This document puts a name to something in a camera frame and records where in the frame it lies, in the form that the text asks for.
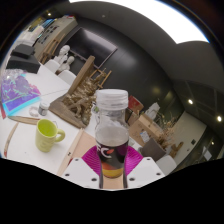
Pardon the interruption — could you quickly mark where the white plastic chair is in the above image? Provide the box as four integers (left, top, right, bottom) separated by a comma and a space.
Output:
155, 154, 178, 177
58, 69, 77, 86
44, 59, 61, 74

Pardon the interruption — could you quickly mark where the flat wooden ruler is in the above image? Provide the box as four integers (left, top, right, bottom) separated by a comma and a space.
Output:
8, 115, 40, 126

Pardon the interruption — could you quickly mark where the large black box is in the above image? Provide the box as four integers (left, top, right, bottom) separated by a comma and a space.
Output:
5, 54, 42, 74

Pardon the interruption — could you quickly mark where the wooden paintbrush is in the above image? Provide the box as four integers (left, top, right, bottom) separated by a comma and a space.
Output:
3, 122, 20, 158

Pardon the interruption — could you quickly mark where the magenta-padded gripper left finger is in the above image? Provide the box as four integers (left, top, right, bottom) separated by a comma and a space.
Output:
61, 145, 103, 190

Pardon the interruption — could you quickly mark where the black wall screen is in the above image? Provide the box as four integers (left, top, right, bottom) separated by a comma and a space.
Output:
63, 26, 118, 69

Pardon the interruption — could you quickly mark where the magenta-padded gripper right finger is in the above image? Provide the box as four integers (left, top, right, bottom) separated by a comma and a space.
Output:
123, 145, 166, 190

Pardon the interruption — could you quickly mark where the red box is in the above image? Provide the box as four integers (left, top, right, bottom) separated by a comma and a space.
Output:
128, 95, 145, 113

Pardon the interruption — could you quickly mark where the beige cabinet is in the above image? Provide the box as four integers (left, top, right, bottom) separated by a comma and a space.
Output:
33, 16, 78, 63

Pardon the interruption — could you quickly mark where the tall wooden easel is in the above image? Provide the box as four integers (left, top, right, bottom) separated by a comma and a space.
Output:
40, 33, 66, 64

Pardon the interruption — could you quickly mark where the purple and teal print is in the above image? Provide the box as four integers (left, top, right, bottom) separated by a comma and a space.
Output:
0, 71, 42, 117

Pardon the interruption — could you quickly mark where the small wooden easel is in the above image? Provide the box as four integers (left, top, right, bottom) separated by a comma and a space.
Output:
89, 68, 113, 89

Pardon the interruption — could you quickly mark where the large white plaster bust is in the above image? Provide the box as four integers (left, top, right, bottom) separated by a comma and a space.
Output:
54, 44, 72, 66

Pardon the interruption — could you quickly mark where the small white plaster bust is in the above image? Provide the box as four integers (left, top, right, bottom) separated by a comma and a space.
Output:
61, 55, 76, 73

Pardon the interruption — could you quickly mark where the dark-labelled drink bottle white cap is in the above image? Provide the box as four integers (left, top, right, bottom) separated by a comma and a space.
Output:
94, 88, 130, 179

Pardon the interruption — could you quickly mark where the brown cardboard box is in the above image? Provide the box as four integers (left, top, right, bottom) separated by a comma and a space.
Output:
128, 114, 164, 148

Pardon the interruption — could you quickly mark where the small jar white lid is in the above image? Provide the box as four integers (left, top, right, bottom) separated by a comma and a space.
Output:
37, 100, 51, 117

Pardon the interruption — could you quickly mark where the long ceiling light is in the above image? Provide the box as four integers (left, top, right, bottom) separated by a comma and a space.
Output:
68, 0, 209, 44

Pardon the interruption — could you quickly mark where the small black box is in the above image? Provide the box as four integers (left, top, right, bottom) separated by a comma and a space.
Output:
11, 43, 36, 60

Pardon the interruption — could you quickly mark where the long wooden slat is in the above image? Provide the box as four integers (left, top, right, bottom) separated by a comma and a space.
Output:
56, 128, 85, 177

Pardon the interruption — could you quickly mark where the wooden sculpture on board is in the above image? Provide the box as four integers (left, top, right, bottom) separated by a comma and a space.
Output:
48, 54, 103, 130

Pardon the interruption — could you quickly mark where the wooden figure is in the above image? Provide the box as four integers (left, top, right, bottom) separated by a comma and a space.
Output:
169, 141, 184, 159

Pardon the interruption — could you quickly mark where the light green mug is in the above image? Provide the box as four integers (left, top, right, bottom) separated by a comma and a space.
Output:
34, 118, 66, 154

